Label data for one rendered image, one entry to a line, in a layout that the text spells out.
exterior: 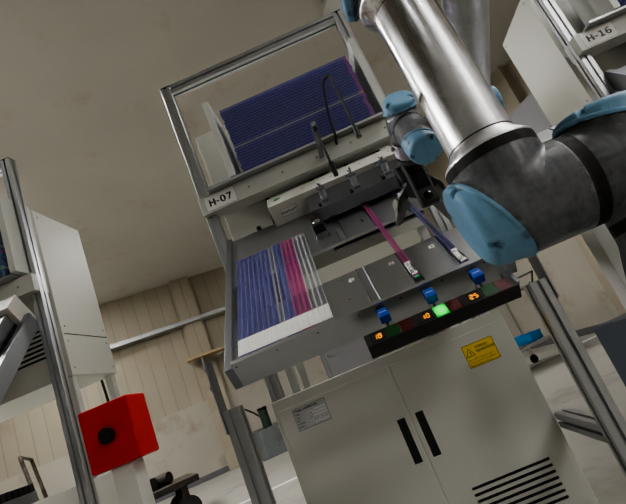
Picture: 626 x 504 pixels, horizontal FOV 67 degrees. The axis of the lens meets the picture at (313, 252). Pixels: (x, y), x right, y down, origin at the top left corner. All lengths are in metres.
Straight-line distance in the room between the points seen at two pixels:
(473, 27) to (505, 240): 0.46
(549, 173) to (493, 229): 0.08
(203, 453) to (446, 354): 6.78
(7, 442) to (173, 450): 2.31
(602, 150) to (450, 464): 1.00
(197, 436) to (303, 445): 6.58
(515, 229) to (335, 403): 0.93
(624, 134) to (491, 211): 0.16
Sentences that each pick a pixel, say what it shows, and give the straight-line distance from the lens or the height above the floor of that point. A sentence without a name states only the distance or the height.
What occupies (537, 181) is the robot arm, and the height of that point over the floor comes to 0.72.
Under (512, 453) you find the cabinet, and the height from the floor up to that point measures 0.27.
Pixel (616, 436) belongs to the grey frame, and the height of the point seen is 0.30.
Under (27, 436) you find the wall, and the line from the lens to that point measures 8.40.
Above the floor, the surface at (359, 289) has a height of 0.79.
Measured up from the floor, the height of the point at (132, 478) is 0.58.
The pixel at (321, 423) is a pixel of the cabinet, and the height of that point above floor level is 0.52.
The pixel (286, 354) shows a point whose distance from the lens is 1.10.
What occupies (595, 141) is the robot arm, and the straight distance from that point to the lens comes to 0.61.
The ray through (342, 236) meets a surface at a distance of 1.42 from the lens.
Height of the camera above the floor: 0.61
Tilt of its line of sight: 15 degrees up
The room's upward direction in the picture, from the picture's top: 23 degrees counter-clockwise
